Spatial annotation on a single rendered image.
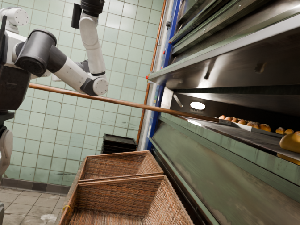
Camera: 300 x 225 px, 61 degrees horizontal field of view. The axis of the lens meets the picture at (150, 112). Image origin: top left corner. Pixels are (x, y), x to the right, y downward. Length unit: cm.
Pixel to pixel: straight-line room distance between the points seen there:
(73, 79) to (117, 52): 188
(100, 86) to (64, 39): 191
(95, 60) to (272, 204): 84
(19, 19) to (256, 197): 107
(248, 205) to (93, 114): 237
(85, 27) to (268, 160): 80
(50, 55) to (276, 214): 87
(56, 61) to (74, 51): 193
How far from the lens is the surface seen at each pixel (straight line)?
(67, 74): 107
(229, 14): 114
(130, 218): 153
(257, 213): 72
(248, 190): 77
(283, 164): 64
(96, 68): 114
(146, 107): 167
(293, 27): 45
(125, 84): 291
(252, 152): 74
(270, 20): 53
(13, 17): 121
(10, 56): 109
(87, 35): 109
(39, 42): 102
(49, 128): 301
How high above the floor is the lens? 125
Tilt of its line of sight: 3 degrees down
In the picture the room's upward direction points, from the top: 11 degrees clockwise
